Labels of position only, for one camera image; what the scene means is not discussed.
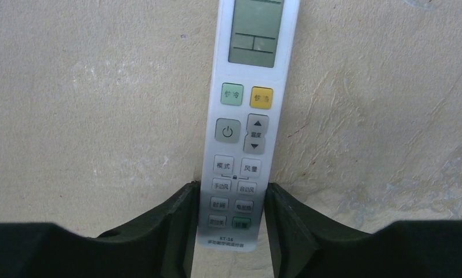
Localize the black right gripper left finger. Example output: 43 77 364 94
0 181 200 277

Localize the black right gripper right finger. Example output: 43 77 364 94
264 183 462 277

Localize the white air conditioner remote control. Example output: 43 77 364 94
197 0 300 252

